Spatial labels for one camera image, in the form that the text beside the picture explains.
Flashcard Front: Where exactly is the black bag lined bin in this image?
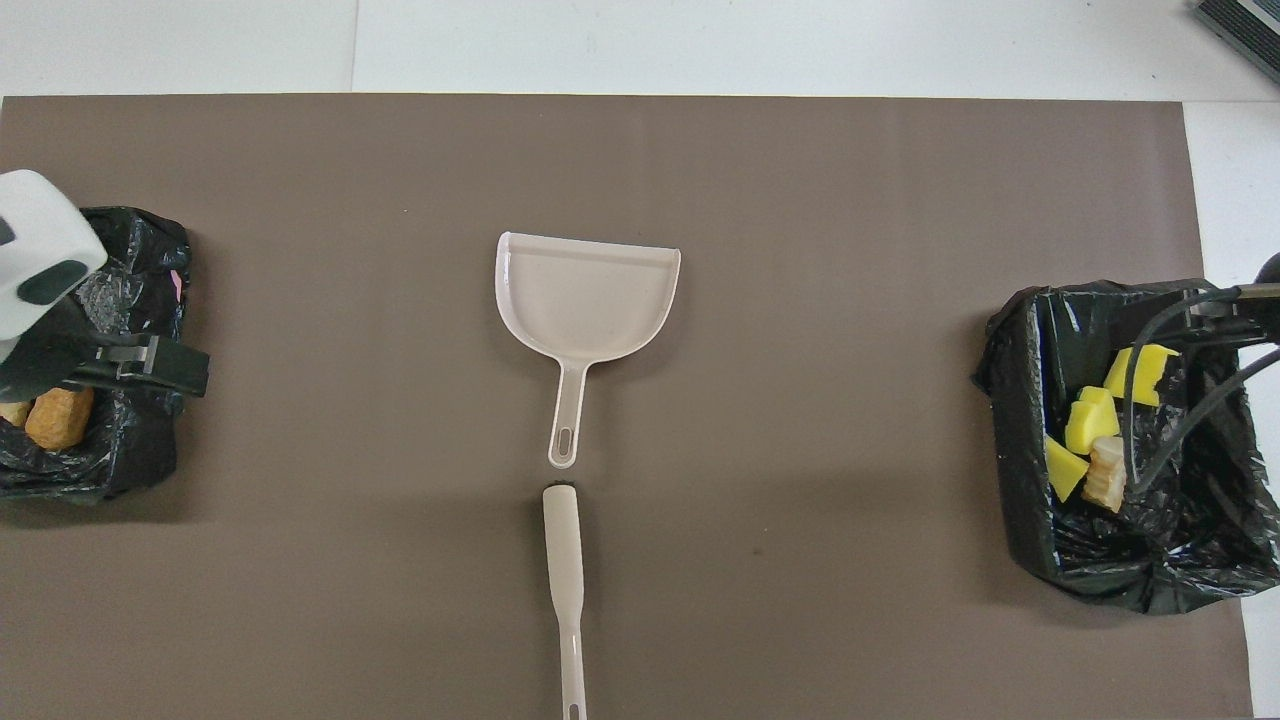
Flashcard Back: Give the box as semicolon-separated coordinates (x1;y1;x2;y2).
970;277;1280;615

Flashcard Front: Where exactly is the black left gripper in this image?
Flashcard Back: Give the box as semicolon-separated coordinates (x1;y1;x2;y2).
0;298;211;403

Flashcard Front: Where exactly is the yellow green sponge piece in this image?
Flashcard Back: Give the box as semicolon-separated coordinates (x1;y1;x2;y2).
1044;434;1091;504

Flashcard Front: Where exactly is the brown table mat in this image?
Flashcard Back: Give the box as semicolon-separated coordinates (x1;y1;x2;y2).
0;93;1253;720

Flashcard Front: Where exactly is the beige plastic dustpan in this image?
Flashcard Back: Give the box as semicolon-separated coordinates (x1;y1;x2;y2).
495;231;683;470

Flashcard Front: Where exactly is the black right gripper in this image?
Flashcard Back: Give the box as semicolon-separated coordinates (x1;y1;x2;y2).
1188;252;1280;347

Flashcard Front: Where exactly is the black bag bin pink tear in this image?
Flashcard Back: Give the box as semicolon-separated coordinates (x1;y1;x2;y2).
0;206;193;504

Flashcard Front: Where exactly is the dark ribbed device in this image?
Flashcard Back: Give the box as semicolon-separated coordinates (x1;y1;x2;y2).
1192;0;1280;83

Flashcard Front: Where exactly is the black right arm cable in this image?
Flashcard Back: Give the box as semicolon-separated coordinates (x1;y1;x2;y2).
1120;283;1280;498

